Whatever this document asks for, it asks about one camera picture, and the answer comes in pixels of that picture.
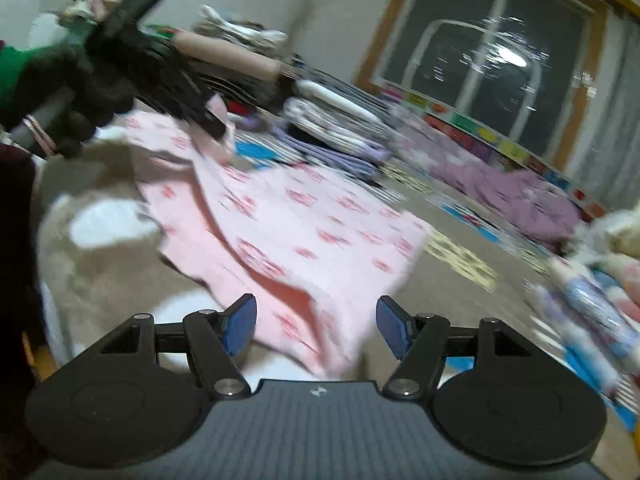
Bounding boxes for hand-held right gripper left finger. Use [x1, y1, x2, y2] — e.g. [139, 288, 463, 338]
[97, 294, 258, 401]

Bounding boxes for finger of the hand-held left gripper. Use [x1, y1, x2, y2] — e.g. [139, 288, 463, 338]
[170, 74, 227, 140]

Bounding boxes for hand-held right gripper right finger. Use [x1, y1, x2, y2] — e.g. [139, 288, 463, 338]
[376, 296, 538, 401]

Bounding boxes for pink fox print pajama top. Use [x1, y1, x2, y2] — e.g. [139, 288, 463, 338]
[122, 94, 435, 380]

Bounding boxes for beige and white folded clothes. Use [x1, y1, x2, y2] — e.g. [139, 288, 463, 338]
[172, 5, 296, 83]

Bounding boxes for stack of folded clothes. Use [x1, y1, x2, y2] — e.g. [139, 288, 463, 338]
[277, 77, 398, 183]

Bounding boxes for person's left hand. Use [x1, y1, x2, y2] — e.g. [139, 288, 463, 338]
[0, 42, 138, 158]

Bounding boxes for purple floral duvet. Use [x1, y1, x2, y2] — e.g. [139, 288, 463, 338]
[400, 110, 588, 256]

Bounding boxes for white floral folded garment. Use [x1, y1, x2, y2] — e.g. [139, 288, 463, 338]
[530, 280, 631, 406]

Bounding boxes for white sequined folded garment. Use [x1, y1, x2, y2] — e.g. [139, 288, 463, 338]
[545, 255, 640, 356]

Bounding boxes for person's maroon trouser leg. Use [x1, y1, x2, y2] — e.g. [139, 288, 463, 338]
[0, 142, 46, 480]

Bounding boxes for wood framed window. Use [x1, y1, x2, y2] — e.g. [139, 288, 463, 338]
[357, 0, 613, 173]

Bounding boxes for colourful alphabet wall border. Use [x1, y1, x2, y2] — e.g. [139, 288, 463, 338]
[380, 85, 608, 218]

